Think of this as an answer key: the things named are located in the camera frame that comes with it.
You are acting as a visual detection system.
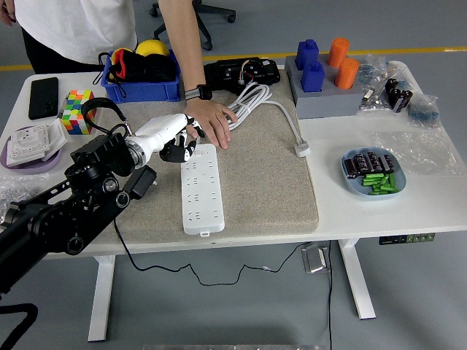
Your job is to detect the white wall socket panels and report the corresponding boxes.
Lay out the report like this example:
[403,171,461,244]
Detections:
[6,118,69,168]

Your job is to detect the purple plate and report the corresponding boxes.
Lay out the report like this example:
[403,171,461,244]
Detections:
[0,125,62,175]

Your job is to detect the blue plastic block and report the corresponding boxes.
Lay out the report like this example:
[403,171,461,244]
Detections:
[295,39,320,71]
[301,61,325,93]

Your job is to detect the blue plastic bin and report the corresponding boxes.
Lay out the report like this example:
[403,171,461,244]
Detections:
[100,49,182,104]

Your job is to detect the black wristwatch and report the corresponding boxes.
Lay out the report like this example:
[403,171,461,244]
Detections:
[184,84,213,101]

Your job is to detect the bundle of black capacitors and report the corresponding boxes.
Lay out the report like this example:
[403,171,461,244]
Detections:
[385,78,414,114]

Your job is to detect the light blue plate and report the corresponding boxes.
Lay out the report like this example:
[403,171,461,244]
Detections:
[340,147,407,201]

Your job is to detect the black electronic device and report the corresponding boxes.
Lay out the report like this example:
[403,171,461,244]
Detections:
[203,56,282,92]

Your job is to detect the black office chair base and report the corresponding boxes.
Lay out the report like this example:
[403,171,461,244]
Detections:
[149,0,237,52]

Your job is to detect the black floor cable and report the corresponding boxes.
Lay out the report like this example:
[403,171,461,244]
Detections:
[326,240,335,350]

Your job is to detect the grey-brown mat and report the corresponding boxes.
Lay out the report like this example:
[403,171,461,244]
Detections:
[94,69,320,245]

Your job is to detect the clear bag of metal nuts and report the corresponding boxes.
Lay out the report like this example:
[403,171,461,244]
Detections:
[0,173,50,212]

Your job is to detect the person's right hand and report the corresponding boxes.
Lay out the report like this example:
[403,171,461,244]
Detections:
[0,0,18,26]

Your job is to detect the orange plastic cylinder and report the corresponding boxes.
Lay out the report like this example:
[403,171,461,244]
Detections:
[334,58,360,90]
[326,36,350,69]

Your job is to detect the thin black adapter cord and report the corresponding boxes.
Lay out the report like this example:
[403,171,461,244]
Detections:
[113,217,318,287]

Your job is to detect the pile of black capacitors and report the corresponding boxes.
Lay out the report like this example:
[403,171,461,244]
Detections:
[344,152,395,179]

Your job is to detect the white table leg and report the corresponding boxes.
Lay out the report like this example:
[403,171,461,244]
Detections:
[87,254,117,343]
[337,238,377,321]

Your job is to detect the white power strip cable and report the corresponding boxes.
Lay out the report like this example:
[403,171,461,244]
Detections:
[218,82,312,158]

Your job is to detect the black smartphone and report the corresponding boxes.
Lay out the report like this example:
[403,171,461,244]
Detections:
[28,77,60,121]

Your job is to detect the clear bag of blue resistors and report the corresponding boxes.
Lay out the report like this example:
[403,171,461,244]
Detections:
[406,93,441,129]

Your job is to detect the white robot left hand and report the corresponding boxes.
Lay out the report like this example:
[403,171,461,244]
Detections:
[135,113,205,163]

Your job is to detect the clear bag of metal parts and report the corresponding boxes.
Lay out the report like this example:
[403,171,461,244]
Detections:
[355,54,413,117]

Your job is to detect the yellow ball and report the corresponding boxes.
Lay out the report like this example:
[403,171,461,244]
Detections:
[135,39,171,58]

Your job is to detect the multicoloured puzzle cube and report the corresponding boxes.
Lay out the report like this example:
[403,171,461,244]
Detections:
[60,89,98,136]

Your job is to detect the empty clear plastic bag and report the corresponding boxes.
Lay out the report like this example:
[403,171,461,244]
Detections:
[368,125,466,178]

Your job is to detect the person's left hand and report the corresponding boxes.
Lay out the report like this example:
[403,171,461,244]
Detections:
[182,97,239,149]

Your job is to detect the silver floor socket box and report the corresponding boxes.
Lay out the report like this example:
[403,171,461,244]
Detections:
[301,243,331,274]

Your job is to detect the black red drawstring pouch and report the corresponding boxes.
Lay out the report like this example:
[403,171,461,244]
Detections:
[93,47,177,98]

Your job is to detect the black table control panel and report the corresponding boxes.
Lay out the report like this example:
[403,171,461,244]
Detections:
[378,232,436,246]

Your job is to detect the grey block holder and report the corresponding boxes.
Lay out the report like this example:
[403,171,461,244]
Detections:
[284,54,369,120]

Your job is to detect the person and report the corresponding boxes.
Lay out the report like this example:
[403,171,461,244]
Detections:
[0,0,139,74]

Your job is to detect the white power strip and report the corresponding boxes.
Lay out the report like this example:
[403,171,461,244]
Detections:
[180,143,225,237]

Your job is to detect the pile of green batteries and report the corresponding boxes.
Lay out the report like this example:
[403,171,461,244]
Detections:
[360,173,398,196]

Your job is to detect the black plug adapter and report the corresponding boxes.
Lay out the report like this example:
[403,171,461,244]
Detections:
[122,166,158,201]

